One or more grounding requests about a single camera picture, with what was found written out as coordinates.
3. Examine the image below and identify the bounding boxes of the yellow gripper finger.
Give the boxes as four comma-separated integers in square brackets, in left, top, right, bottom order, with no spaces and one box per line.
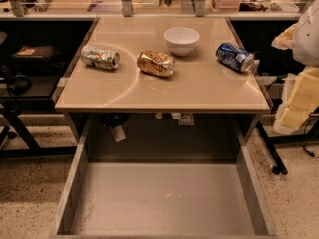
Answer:
[273,67,319,135]
[271,24,297,50]

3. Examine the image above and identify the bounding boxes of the crushed orange soda can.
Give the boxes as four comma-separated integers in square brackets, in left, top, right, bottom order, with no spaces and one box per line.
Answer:
[137,51,175,78]

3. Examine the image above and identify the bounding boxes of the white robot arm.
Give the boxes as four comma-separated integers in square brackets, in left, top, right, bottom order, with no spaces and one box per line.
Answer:
[271,0,319,135]

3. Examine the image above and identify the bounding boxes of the crushed blue soda can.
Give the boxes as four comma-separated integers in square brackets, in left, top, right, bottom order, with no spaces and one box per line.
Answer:
[216,43,254,73]

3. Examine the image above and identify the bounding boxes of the crushed green soda can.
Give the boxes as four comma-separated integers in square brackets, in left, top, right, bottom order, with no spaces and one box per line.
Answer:
[81,45,120,70]

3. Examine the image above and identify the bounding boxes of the open grey top drawer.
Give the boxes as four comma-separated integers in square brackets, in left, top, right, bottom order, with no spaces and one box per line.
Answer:
[50,114,277,239]

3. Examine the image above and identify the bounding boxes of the white bowl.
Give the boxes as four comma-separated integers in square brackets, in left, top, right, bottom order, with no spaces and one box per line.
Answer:
[164,27,200,56]

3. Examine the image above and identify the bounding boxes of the white paper tag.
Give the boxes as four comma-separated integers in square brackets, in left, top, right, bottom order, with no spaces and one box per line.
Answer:
[111,125,126,142]

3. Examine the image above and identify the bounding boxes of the black office chair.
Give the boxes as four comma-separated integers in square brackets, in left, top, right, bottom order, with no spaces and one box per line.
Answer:
[0,31,78,159]

